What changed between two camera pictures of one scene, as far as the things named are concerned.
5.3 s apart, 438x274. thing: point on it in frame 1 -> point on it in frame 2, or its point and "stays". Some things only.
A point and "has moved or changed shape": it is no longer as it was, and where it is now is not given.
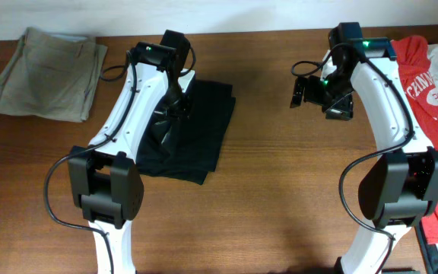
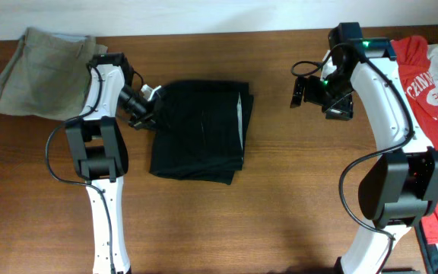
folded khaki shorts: [50, 75] stays
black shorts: [201, 133] has moved or changed shape
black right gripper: [342, 109] stays
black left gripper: [184, 109] -> [149, 121]
